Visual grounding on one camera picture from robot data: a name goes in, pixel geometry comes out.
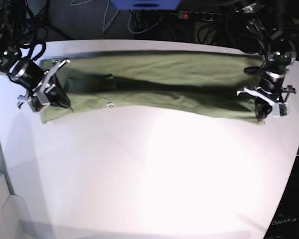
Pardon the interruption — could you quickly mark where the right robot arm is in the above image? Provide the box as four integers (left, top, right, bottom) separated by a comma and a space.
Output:
0, 0, 71, 112

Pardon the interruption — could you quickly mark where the white cable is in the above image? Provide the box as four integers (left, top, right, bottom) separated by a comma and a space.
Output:
69, 0, 165, 34

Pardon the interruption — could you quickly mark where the blue box overhead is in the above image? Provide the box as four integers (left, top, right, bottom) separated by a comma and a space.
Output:
110, 0, 181, 10

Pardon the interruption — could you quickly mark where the white side panel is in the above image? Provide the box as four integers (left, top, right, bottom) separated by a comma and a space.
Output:
0, 173, 31, 239

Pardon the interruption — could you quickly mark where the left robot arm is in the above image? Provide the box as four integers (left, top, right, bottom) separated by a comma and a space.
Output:
226, 0, 297, 120

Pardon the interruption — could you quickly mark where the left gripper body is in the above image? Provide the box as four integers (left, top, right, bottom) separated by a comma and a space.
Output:
237, 72, 297, 117

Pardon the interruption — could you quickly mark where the black OpenArm case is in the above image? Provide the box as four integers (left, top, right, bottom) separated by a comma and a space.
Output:
264, 214, 299, 239

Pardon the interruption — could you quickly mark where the green T-shirt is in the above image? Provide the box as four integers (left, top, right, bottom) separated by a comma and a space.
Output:
40, 52, 263, 124

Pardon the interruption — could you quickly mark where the black power strip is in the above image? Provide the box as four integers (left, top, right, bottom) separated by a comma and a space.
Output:
176, 11, 225, 22

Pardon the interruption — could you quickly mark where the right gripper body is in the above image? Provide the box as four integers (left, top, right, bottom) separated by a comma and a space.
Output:
9, 59, 70, 112

